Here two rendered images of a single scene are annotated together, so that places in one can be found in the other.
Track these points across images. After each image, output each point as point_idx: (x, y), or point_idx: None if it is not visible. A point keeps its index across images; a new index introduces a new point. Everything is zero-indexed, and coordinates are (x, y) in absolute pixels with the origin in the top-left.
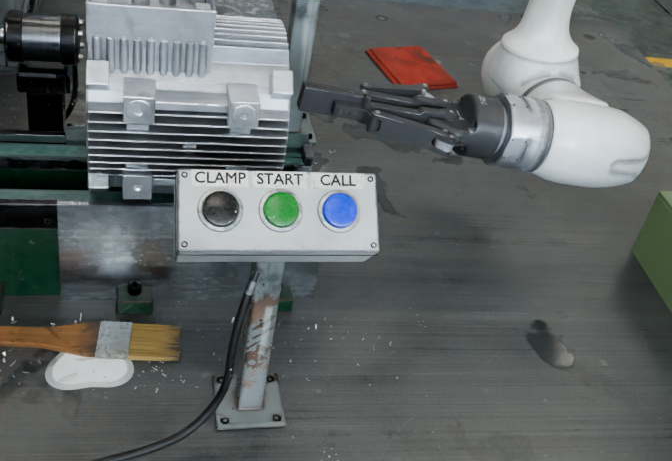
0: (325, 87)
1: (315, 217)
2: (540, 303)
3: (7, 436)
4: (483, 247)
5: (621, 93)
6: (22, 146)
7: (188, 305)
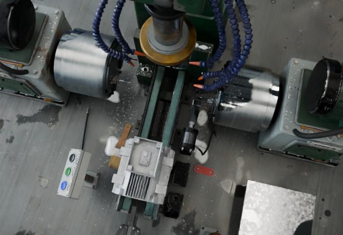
0: (133, 213)
1: (65, 179)
2: None
3: (98, 126)
4: None
5: None
6: (168, 134)
7: None
